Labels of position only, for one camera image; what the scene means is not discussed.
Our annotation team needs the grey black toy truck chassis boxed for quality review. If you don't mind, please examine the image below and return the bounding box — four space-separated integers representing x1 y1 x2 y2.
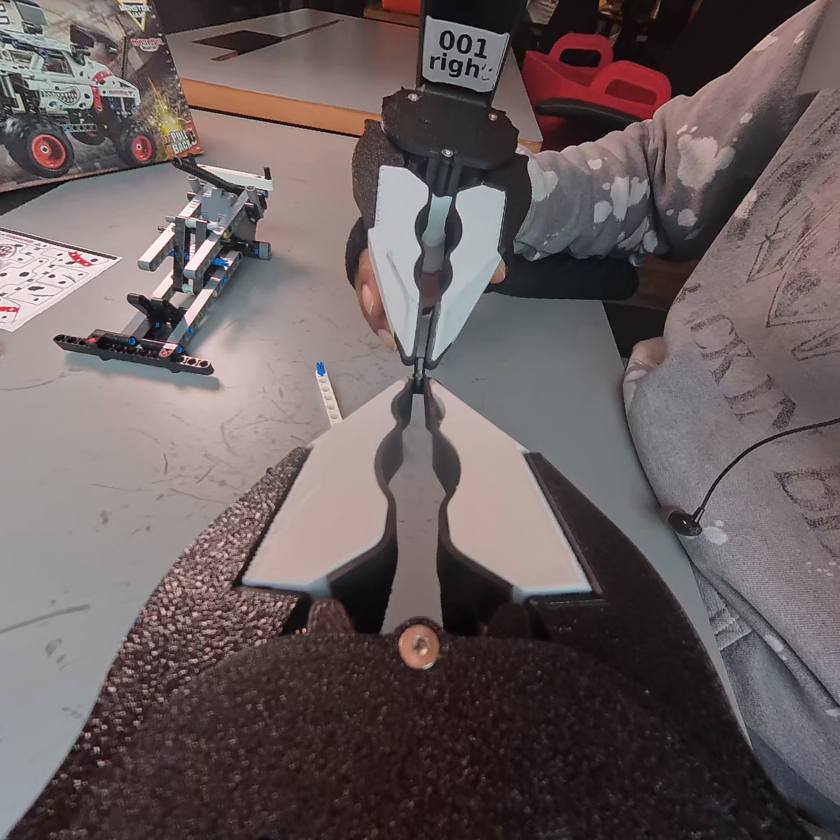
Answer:
54 157 275 376

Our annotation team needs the white angled toy beam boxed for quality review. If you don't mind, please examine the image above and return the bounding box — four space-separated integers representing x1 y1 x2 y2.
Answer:
314 369 345 429

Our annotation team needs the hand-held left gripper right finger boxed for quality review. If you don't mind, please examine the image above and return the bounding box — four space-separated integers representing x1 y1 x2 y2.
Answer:
423 377 593 601

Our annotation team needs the grey desk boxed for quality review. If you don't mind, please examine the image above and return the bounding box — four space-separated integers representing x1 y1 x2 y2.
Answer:
0 108 756 840

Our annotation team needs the person's right forearm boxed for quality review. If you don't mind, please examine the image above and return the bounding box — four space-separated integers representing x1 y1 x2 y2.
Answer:
512 0 840 263

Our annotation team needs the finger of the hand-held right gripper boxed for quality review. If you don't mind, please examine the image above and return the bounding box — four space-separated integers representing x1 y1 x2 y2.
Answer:
427 184 508 366
366 164 434 362

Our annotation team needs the white sticker sheet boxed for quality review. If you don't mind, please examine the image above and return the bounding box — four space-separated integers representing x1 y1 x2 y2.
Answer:
0 227 123 331

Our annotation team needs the black office chair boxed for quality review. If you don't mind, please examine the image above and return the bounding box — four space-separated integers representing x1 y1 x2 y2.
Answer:
535 97 651 132

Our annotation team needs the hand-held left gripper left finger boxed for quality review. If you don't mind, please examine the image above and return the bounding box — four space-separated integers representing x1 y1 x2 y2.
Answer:
241 379 416 599

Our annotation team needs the toy truck set box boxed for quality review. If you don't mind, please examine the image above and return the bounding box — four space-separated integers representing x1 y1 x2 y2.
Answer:
0 0 196 193

